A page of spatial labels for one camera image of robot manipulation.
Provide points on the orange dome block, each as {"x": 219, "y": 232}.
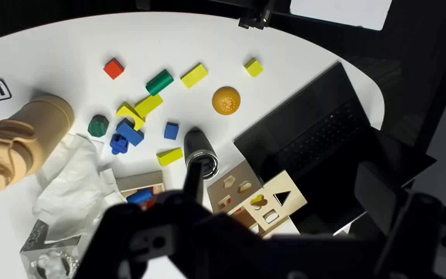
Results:
{"x": 227, "y": 100}

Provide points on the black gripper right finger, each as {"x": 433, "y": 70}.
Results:
{"x": 419, "y": 238}

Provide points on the long yellow rectangular block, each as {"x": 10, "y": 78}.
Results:
{"x": 194, "y": 75}

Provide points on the red cube block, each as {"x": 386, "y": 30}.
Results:
{"x": 114, "y": 69}

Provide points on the yellow flat block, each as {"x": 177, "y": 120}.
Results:
{"x": 149, "y": 106}

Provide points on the green cylinder block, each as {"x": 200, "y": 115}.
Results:
{"x": 160, "y": 81}

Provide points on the yellow wedge block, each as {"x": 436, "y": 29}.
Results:
{"x": 169, "y": 157}

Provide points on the blue rectangular block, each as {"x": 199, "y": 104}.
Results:
{"x": 131, "y": 132}

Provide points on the tan insulated bottle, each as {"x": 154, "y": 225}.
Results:
{"x": 19, "y": 142}

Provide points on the blue cross block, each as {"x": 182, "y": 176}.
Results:
{"x": 118, "y": 145}

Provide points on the black box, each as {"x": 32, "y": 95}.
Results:
{"x": 310, "y": 145}

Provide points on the wooden shape sorter toy box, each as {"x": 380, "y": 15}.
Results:
{"x": 233, "y": 193}

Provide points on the green hexagon block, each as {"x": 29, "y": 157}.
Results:
{"x": 98, "y": 126}

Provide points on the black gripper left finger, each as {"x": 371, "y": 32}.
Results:
{"x": 131, "y": 233}

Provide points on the black tumbler cup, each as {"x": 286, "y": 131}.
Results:
{"x": 200, "y": 151}

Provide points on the small yellow cube block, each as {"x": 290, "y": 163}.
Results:
{"x": 253, "y": 67}

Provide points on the crumpled white cloth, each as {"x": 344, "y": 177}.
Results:
{"x": 73, "y": 187}

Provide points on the small wooden tray with blocks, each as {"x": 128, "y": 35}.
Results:
{"x": 140, "y": 188}

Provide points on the white paper sheets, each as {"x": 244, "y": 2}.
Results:
{"x": 341, "y": 10}

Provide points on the black clamp mount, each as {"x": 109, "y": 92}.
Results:
{"x": 256, "y": 16}

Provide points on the silver foil bag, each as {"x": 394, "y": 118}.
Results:
{"x": 46, "y": 256}

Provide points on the light wooden toy box lid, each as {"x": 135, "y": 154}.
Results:
{"x": 279, "y": 202}

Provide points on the small blue cube block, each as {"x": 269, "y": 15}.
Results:
{"x": 171, "y": 131}

